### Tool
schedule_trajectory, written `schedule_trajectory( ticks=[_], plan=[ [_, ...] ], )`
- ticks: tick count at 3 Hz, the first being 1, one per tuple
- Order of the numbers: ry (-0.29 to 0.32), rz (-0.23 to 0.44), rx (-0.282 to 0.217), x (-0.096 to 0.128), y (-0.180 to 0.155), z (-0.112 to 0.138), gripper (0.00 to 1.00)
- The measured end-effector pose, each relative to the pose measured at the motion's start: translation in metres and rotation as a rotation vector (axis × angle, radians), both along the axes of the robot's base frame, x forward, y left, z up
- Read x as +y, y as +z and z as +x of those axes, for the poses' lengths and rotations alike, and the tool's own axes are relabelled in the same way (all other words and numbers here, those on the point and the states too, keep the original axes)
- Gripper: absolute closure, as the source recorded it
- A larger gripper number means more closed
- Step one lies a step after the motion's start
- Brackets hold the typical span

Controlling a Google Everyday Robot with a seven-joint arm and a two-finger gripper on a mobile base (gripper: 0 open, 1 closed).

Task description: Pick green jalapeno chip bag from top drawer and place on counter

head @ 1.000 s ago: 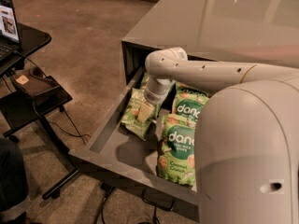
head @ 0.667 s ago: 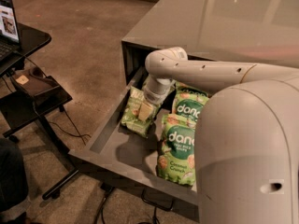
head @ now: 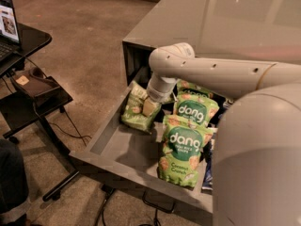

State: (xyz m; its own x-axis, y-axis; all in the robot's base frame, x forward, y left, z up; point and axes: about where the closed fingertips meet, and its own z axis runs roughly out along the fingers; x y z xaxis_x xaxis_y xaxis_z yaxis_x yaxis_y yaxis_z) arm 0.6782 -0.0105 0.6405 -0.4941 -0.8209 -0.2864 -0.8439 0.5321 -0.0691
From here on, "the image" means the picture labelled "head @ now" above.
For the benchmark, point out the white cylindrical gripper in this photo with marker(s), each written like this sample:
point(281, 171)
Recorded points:
point(157, 94)

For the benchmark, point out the green jalapeno chip bag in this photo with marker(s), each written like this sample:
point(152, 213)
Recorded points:
point(133, 113)

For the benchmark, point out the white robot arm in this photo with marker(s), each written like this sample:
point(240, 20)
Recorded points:
point(257, 153)

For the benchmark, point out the rear green dang bag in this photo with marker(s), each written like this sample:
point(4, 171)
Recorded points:
point(190, 88)

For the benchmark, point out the green dang bag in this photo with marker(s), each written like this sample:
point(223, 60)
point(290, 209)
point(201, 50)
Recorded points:
point(183, 143)
point(190, 88)
point(197, 108)

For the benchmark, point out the middle green dang bag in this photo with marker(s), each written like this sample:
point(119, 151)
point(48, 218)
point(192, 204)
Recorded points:
point(197, 108)

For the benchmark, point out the front green dang bag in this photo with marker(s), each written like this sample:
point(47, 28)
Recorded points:
point(183, 143)

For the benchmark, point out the open grey top drawer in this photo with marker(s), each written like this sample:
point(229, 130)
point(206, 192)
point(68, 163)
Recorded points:
point(126, 159)

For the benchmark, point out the front blue kettle chip bag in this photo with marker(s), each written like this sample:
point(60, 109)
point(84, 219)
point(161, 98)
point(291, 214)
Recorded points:
point(207, 183)

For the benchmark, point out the grey counter cabinet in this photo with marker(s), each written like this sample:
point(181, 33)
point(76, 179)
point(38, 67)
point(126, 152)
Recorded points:
point(241, 29)

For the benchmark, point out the brown pouch on shelf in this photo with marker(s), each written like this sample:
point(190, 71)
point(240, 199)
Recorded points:
point(35, 85)

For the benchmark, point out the black laptop stand table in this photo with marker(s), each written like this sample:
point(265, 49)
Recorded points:
point(19, 111)

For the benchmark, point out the black laptop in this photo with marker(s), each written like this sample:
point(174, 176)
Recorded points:
point(10, 40)

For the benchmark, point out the person's leg in jeans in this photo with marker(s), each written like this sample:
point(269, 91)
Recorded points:
point(14, 190)

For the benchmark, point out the black drawer handle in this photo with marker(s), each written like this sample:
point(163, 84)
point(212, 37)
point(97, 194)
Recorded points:
point(158, 201)

